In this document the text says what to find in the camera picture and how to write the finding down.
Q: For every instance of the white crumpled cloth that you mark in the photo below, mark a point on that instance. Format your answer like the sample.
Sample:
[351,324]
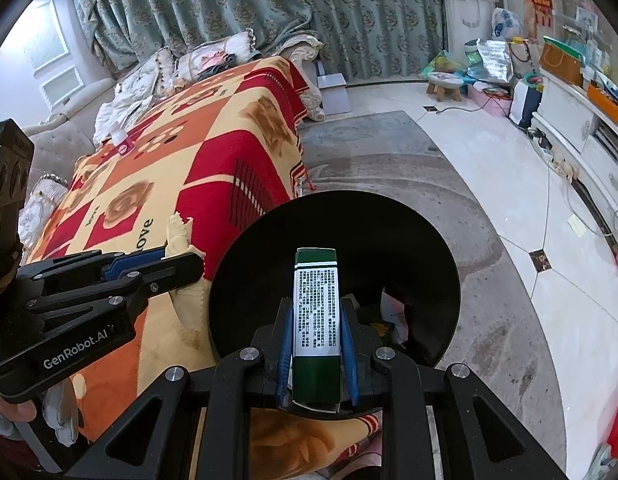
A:
[119,115]

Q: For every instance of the white TV cabinet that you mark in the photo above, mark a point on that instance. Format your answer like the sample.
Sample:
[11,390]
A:
[564,105]

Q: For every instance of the beige frilled pillow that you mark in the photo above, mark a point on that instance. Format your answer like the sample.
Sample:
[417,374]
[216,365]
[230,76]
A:
[194,65]

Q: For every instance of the white bottle pink label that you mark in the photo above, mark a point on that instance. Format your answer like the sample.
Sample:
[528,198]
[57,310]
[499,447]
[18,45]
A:
[123,146]

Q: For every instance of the orange box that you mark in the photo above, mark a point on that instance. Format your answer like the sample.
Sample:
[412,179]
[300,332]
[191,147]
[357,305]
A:
[606,105]

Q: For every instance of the person's left hand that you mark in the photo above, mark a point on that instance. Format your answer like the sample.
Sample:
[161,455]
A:
[61,415]

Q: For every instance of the green patterned curtain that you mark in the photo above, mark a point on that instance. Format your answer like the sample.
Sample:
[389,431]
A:
[364,15]

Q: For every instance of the white cardboard box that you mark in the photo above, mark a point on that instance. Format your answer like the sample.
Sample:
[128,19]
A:
[334,95]

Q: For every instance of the fringed embroidered pillow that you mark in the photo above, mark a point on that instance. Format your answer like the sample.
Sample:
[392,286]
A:
[149,72]

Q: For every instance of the yellow paper slip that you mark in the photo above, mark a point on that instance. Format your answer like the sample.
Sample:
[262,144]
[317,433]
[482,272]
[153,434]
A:
[576,223]

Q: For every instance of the green foil packets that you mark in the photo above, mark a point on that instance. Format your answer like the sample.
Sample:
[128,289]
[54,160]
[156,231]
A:
[446,62]

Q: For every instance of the red orange printed blanket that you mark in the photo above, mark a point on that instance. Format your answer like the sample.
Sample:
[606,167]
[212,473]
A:
[214,150]

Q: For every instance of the glass display cabinet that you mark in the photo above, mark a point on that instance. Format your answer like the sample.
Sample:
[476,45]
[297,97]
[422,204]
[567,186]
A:
[584,15]

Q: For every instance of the silver foil bag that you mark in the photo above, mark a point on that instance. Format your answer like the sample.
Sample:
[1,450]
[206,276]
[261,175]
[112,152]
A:
[491,60]

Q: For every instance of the orange gift bag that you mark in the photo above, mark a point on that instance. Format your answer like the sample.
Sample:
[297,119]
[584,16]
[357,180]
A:
[559,62]

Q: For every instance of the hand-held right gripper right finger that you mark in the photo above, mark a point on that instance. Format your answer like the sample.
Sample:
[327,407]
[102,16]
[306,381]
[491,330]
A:
[350,360]

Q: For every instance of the folded clothes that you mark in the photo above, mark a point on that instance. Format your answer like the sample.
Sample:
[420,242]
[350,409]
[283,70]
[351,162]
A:
[219,60]

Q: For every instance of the black trash bin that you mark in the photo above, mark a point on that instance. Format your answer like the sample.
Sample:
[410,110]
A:
[339,225]

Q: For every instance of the grey embroidered pillow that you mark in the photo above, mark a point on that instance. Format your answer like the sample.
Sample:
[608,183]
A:
[41,205]

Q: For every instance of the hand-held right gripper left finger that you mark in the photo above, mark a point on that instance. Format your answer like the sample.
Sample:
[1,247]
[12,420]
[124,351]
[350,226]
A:
[286,355]

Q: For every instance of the small wooden stool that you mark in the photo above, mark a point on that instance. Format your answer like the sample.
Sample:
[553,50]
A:
[445,81]

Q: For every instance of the pale yellow cloth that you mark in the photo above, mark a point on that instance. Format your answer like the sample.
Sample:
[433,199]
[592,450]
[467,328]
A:
[189,305]

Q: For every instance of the pink storage box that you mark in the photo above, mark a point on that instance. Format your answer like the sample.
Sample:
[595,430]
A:
[489,100]

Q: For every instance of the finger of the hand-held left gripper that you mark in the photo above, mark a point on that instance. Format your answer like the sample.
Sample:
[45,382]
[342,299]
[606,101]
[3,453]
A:
[174,272]
[134,262]

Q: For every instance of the white blue plastic bag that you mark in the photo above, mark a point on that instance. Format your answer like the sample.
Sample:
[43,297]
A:
[506,22]

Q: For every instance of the white power strip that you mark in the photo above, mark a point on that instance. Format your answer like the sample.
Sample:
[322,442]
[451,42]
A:
[564,167]

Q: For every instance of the green box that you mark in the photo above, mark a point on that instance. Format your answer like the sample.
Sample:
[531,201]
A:
[316,310]

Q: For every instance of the white navy bag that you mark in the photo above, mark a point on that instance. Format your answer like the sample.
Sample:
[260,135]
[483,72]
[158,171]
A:
[523,102]

